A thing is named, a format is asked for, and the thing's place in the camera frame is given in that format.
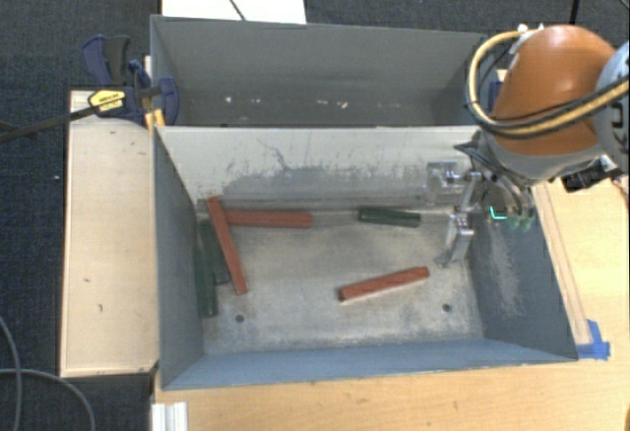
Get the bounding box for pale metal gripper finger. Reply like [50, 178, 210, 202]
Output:
[423, 160, 467, 207]
[433, 213, 476, 270]

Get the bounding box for dark green flat block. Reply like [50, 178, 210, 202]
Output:
[192, 246, 221, 319]
[356, 206, 423, 229]
[198, 219, 231, 286]

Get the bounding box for red-brown flat block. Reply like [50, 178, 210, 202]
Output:
[205, 196, 250, 296]
[337, 266, 431, 304]
[223, 208, 315, 230]

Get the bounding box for grey metal bin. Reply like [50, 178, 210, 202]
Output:
[149, 14, 580, 392]

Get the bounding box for pale wood flat board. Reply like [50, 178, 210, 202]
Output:
[58, 89, 161, 379]

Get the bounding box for black cylinder on white bracket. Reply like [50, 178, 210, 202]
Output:
[560, 155, 622, 195]

